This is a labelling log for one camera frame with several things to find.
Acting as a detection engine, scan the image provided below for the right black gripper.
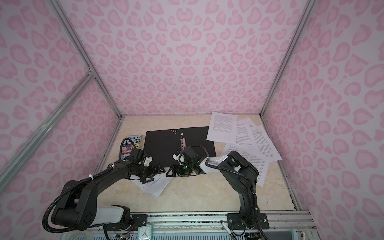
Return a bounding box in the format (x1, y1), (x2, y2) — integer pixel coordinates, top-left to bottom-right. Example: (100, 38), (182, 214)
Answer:
(165, 162), (195, 178)

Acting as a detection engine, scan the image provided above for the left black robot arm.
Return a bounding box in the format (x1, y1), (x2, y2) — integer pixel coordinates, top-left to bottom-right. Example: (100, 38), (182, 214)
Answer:
(42, 147), (165, 234)

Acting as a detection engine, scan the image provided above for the colourful paperback book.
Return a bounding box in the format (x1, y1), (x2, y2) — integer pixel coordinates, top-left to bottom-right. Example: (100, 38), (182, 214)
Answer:
(119, 135), (142, 160)

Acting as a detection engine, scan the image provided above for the small white desk clock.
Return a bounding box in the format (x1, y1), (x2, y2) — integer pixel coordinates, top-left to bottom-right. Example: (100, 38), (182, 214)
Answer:
(138, 225), (153, 240)

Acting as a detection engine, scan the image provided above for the black file folder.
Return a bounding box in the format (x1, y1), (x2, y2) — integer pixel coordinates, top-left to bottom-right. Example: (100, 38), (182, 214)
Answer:
(144, 127), (217, 168)

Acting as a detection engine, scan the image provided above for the aluminium diagonal frame bar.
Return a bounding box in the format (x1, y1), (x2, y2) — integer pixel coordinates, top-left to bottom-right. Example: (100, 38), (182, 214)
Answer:
(1, 71), (95, 193)

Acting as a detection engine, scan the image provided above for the white printed sheet back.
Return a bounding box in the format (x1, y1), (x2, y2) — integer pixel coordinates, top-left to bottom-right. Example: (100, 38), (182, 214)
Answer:
(207, 112), (238, 144)

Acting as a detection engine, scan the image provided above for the white printed sheet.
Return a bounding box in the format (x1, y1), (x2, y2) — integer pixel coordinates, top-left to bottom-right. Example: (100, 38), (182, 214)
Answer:
(207, 112), (238, 144)
(133, 173), (173, 198)
(221, 144), (270, 187)
(236, 118), (259, 153)

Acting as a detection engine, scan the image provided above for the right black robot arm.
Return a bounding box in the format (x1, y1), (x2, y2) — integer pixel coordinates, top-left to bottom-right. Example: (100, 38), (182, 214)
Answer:
(166, 145), (262, 231)

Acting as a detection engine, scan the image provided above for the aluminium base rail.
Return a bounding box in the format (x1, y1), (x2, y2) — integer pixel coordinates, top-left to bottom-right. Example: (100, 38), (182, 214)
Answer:
(56, 211), (320, 240)

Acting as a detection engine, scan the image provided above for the white sheet green header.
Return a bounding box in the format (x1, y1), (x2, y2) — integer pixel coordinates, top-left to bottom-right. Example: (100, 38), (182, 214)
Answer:
(251, 126), (282, 162)

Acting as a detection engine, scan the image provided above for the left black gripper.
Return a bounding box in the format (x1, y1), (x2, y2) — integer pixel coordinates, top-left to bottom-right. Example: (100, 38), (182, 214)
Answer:
(134, 162), (167, 185)

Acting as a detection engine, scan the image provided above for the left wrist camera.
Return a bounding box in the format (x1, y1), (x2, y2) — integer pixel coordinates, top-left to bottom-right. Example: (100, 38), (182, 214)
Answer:
(128, 148), (152, 167)

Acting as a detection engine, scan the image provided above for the black pen on rail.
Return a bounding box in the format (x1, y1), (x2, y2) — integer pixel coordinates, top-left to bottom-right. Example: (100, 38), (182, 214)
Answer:
(221, 221), (237, 240)

